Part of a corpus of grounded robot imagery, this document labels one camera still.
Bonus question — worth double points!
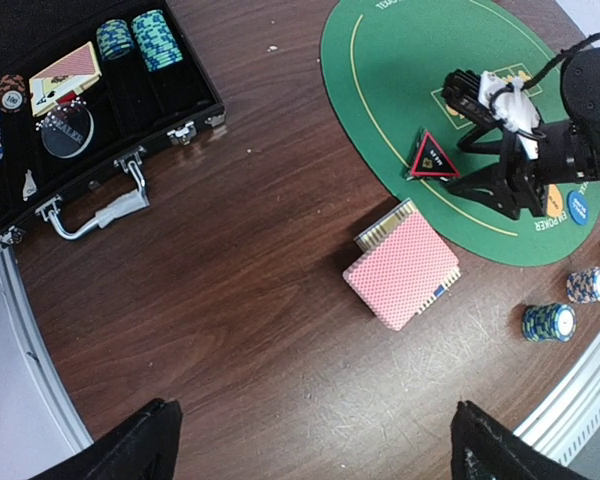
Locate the red black triangular button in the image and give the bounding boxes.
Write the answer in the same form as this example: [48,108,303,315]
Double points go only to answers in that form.
[406,128,461,182]

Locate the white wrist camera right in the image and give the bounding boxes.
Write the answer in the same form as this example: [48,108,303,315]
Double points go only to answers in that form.
[478,71,541,161]

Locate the clear dealer button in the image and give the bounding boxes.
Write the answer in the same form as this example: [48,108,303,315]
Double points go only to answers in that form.
[36,97,95,159]

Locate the blue round blind button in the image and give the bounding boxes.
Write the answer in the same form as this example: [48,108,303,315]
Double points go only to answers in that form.
[567,190,589,226]

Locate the pink backed card deck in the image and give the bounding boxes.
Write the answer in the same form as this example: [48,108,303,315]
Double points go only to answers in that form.
[342,213,462,332]

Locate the brown chips in case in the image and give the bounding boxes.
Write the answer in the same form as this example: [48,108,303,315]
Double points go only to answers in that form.
[0,74,28,113]

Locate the blue green chip stack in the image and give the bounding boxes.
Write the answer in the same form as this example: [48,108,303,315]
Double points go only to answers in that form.
[96,19,135,61]

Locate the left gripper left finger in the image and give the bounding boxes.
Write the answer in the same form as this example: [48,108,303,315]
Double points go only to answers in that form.
[36,398,183,479]

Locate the red card deck in case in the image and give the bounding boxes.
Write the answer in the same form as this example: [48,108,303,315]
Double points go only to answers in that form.
[29,41,102,117]

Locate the dark blue chip stack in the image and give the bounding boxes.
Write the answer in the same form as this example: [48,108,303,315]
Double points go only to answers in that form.
[522,303,577,343]

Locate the orange round blind button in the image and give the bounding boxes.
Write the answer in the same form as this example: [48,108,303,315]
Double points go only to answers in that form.
[546,184,564,218]

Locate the teal chip stack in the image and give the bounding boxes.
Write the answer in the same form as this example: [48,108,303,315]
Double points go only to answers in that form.
[131,9,183,72]

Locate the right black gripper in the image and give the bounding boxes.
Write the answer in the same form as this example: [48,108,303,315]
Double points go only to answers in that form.
[442,70,579,220]

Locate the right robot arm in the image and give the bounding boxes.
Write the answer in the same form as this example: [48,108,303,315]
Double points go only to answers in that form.
[442,32,600,220]

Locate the round green poker mat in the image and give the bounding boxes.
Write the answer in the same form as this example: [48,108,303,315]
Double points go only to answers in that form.
[321,0,600,267]

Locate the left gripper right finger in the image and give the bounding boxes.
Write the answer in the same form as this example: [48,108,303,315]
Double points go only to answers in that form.
[451,401,580,479]

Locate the black chip carrying case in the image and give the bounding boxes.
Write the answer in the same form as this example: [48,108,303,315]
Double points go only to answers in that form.
[0,1,226,249]

